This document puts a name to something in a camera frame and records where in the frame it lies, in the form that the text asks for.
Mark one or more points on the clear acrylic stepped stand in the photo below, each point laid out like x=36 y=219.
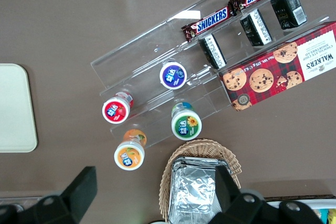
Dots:
x=147 y=51

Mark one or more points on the silver foil packets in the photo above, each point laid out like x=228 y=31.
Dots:
x=191 y=190

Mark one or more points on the green lid gum jar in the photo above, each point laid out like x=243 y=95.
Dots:
x=186 y=127

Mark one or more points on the purple lid gum jar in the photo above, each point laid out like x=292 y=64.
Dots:
x=173 y=75

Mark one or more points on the white rectangular snack tray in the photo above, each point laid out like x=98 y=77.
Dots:
x=302 y=201

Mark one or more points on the light wicker oval basket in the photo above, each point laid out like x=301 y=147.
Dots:
x=204 y=147

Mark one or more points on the red Walkers cookie box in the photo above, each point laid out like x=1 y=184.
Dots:
x=283 y=69

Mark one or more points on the orange lid gum jar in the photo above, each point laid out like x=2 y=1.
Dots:
x=129 y=157

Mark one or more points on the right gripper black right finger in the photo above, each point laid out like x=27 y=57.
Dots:
x=231 y=197

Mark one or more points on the cream rectangular tray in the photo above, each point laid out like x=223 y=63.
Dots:
x=15 y=108

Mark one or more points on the red lid gum jar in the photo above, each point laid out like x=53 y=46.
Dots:
x=115 y=110

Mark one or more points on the small black white box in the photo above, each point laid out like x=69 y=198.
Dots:
x=288 y=9
x=213 y=51
x=256 y=27

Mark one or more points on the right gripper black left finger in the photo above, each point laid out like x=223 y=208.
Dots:
x=78 y=195

